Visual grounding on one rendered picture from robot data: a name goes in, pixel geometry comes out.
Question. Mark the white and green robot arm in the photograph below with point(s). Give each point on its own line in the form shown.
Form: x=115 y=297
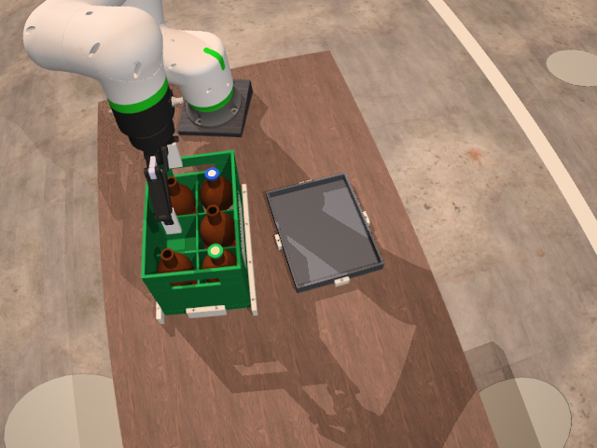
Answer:
x=121 y=45

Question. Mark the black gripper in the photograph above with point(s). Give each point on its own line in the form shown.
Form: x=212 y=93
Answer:
x=155 y=148

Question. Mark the green divided crate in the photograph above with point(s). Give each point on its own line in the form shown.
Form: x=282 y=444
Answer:
x=231 y=290

